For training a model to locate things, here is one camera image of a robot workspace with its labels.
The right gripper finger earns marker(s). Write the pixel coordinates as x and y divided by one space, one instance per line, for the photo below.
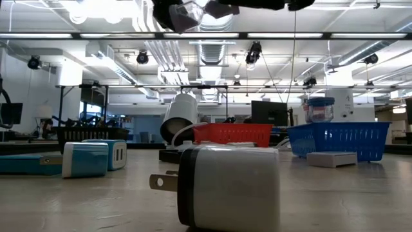
223 8
162 13

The lavender USB charger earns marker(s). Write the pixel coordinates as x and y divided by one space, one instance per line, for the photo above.
186 17

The pink hourglass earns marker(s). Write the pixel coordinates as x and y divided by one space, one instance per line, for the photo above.
305 114

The blue hourglass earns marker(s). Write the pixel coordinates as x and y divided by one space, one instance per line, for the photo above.
320 101

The teal white USB charger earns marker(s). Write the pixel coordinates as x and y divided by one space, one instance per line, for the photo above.
85 161
117 154

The white rectangular box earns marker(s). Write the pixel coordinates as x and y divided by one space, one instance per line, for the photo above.
331 159

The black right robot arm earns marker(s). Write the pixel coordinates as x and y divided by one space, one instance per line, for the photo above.
273 3

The black ceiling spotlight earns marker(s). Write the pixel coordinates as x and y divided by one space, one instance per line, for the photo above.
254 53
142 57
371 58
33 62
309 81

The white cylindrical lamp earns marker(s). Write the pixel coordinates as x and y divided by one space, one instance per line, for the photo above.
181 109

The black background monitor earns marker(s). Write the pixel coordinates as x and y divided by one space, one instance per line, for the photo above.
268 112

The red plastic basket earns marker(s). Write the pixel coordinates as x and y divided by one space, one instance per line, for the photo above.
231 133

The black plastic basket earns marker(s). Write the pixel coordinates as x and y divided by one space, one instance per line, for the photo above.
93 133

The blue plastic basket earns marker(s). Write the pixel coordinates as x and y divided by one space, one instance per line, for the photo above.
338 141

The white charger black band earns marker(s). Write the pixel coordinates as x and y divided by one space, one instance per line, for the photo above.
231 190

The teal power bank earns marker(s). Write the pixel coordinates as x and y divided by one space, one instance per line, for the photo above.
22 166

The black aluminium rig frame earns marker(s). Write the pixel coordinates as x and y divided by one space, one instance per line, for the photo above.
243 35

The silver ventilation duct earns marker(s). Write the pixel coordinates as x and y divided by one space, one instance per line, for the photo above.
212 53

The black background rig frame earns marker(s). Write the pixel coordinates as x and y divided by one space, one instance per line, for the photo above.
60 106

